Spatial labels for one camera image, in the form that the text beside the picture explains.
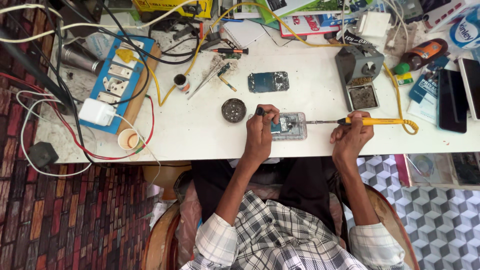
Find orange and black screwdriver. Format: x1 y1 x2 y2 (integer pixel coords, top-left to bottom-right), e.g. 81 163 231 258
209 47 249 56

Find black cables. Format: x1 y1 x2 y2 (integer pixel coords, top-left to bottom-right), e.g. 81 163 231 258
37 0 205 164

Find white square charger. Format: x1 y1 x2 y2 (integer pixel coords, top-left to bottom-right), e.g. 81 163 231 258
355 11 392 38

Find red wire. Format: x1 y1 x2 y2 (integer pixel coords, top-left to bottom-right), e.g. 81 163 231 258
0 72 155 161

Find person's right hand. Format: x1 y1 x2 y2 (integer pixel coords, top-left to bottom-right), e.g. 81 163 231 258
329 110 375 170

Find white charger adapter with cable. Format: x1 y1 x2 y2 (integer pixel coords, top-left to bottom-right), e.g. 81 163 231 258
78 98 162 177

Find checked shirt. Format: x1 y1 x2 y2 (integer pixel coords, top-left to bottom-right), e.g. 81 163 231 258
179 189 412 270

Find red and white box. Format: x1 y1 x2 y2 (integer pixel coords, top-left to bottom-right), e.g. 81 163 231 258
279 14 341 38

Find white spiral notepad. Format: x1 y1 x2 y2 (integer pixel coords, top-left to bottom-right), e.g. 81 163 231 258
223 18 268 49

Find small yellow green box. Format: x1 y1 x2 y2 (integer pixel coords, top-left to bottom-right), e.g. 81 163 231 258
394 71 415 87

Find blue power socket board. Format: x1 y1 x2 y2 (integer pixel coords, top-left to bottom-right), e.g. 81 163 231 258
79 31 162 136

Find white-edged smartphone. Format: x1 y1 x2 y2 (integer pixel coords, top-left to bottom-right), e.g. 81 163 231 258
458 58 480 121

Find paper cup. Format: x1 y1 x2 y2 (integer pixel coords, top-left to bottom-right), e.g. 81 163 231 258
117 128 145 152

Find wooden chair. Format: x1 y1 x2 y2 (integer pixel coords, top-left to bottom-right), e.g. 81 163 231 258
142 170 420 270

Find silver tweezers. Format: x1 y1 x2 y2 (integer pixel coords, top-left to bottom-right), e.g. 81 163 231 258
187 61 226 100

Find yellow soldering iron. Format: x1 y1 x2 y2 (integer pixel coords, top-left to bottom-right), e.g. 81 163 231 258
305 116 409 127

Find small flux bottle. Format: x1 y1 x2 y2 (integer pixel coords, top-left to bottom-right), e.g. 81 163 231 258
173 73 191 94

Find blue-labelled water bottle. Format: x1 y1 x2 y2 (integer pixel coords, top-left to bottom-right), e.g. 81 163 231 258
448 3 480 52

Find blue phone circuit board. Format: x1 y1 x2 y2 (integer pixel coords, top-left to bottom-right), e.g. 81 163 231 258
248 71 290 94

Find black smartphone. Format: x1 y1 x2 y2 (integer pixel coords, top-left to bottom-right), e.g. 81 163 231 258
437 68 470 134

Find phone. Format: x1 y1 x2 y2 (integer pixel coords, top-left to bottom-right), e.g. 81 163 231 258
248 112 308 142

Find black trousers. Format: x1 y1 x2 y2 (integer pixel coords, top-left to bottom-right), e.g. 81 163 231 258
190 157 352 235

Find blue leaflet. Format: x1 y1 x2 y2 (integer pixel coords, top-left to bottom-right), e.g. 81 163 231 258
406 55 451 125

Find round black metal tin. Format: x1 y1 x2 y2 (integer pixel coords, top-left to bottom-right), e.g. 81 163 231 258
221 98 247 124

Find yellow cardboard box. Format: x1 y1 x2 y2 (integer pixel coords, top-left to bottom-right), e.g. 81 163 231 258
133 0 214 20

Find person's left hand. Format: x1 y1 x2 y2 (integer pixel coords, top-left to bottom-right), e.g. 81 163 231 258
244 104 280 162

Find black power adapter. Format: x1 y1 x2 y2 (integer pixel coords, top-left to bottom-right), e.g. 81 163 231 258
28 141 60 169

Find shelf with discs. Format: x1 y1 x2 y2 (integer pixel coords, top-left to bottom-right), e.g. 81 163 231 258
404 152 480 190

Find narrow circuit board strip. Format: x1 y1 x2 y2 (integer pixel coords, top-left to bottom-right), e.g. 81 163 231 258
217 62 238 92

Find grey soldering iron stand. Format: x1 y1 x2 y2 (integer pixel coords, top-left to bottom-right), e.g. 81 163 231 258
334 44 385 112

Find brown bottle with green cap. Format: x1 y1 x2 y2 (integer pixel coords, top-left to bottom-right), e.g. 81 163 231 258
392 38 449 76

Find silver flashlight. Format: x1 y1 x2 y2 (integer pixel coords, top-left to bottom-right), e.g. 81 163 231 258
55 42 104 76

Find green and white box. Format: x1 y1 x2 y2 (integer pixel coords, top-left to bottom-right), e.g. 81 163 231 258
258 0 347 25

